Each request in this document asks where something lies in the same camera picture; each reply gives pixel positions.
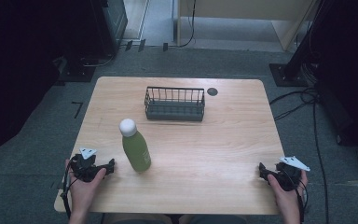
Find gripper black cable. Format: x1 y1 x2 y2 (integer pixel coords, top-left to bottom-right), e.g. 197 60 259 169
60 157 78 219
283 169 310 223

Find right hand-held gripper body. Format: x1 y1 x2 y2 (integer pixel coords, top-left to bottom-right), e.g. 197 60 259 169
266 156 311 192

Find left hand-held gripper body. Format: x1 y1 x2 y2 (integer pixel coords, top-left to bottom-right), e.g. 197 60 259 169
70 147 108 183

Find person's left hand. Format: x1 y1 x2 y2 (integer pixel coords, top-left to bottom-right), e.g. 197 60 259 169
64 159 107 216

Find dark equipment stand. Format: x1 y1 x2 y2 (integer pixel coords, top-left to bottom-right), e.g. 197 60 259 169
53 0 129 87

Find black hanging cable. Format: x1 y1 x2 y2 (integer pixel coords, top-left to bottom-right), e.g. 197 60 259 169
177 0 198 49

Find green bottle with white cap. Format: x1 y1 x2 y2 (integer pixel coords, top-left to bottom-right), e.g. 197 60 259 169
118 118 152 174

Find black floor cables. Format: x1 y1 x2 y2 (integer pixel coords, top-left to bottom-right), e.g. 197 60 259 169
268 87 330 224

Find person's right hand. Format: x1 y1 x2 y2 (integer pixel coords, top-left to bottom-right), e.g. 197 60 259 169
267 169 310 218

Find dark wire basket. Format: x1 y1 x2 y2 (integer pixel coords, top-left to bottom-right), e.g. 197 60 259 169
144 86 206 122

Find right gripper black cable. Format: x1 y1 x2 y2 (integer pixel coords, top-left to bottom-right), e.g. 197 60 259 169
283 169 310 223

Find black metal stand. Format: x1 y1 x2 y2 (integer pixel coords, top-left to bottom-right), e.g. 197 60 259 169
268 0 337 88

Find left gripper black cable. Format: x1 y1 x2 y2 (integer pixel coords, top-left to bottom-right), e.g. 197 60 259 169
60 157 78 219

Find light wooden cabinet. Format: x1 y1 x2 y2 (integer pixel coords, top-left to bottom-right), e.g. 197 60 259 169
176 0 320 52

